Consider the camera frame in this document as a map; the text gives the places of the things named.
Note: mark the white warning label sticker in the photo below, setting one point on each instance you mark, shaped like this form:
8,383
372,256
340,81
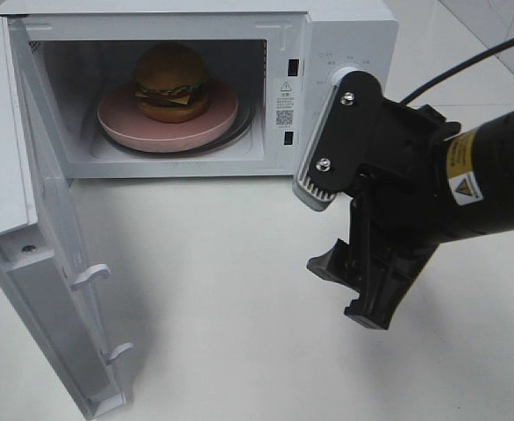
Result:
285,103

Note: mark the white microwave door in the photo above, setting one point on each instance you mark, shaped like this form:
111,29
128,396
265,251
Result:
45,271

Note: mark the white microwave oven body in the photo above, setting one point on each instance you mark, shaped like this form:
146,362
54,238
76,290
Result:
90,47

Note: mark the upper white power knob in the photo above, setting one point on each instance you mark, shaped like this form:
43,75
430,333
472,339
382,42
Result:
339,74

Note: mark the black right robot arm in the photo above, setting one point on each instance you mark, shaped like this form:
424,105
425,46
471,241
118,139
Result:
479,170

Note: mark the pink round plate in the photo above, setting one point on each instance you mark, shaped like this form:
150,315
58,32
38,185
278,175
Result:
216,91

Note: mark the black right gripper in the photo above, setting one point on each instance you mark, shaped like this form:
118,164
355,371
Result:
401,208

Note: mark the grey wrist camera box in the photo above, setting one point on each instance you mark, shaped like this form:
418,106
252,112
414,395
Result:
339,143

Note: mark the burger with lettuce and cheese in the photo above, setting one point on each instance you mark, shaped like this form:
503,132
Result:
171,83

